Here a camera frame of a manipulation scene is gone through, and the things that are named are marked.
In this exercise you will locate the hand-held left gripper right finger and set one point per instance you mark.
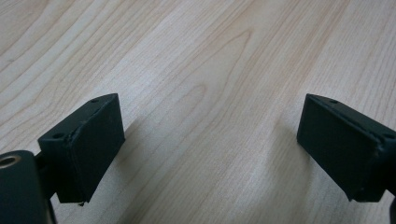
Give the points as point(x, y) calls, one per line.
point(345, 149)

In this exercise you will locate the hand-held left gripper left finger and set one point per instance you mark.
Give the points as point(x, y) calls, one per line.
point(87, 149)

